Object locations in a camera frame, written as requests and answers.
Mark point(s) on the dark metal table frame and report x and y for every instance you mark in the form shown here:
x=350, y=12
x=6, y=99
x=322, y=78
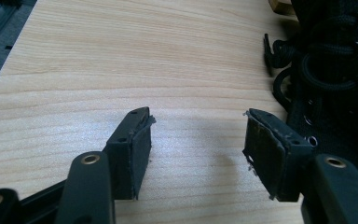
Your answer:
x=0, y=18

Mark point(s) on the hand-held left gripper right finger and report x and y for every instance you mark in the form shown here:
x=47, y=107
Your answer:
x=267, y=152

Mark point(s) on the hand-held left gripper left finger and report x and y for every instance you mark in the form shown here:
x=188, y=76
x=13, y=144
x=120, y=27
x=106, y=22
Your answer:
x=127, y=155

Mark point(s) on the black knit shoe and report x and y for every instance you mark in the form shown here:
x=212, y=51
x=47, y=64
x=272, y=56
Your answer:
x=338, y=77

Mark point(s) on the light wooden block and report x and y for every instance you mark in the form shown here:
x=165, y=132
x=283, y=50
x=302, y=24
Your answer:
x=280, y=6

